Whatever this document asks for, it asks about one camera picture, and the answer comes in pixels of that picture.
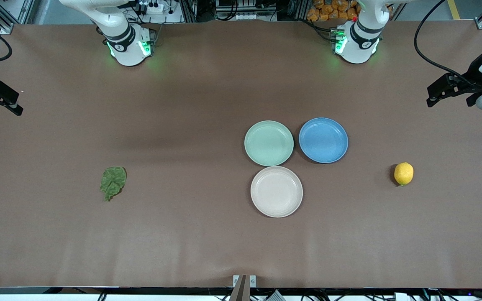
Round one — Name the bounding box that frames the beige plate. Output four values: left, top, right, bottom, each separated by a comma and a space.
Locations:
250, 166, 303, 218

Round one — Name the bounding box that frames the blue plate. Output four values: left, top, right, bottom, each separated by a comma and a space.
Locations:
299, 117, 349, 164

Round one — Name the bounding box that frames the bag of oranges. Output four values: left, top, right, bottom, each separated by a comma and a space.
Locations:
307, 0, 394, 22

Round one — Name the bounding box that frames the white power strip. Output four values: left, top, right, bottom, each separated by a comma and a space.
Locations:
134, 2, 166, 14

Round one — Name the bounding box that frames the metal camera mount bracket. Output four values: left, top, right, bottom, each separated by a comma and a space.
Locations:
229, 275, 256, 301

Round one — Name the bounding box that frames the green lettuce leaf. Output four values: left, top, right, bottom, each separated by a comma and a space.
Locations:
100, 166, 127, 202

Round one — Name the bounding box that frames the light green plate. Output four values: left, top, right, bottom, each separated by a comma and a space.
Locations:
244, 120, 295, 167

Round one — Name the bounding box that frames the black base cable bundle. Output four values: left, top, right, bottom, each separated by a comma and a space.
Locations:
306, 19, 338, 42

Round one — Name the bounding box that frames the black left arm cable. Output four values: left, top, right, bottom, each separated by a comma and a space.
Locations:
413, 0, 474, 82

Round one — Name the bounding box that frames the yellow lemon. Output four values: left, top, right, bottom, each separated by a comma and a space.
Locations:
394, 162, 414, 187

